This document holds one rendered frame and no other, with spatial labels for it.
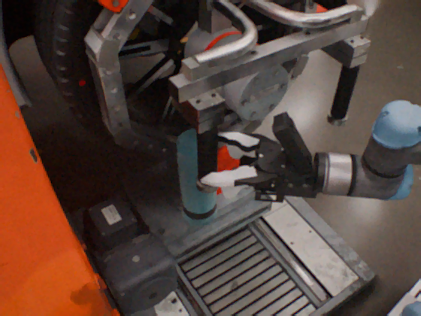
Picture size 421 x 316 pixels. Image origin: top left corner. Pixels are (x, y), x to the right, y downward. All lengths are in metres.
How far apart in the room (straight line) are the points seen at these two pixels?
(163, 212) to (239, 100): 0.70
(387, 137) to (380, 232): 1.11
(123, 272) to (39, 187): 0.65
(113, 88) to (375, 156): 0.49
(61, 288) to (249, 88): 0.47
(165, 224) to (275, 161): 0.73
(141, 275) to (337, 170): 0.59
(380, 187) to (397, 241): 1.02
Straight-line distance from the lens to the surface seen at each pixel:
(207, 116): 0.64
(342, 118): 0.93
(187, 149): 0.85
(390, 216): 1.80
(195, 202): 0.97
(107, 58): 0.76
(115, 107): 0.85
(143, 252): 1.11
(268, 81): 0.80
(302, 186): 0.74
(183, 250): 1.40
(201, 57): 0.62
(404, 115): 0.65
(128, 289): 1.08
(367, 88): 2.41
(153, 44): 0.93
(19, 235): 0.51
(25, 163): 0.44
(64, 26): 0.82
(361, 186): 0.72
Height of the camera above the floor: 1.35
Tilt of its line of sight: 47 degrees down
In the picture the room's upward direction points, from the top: straight up
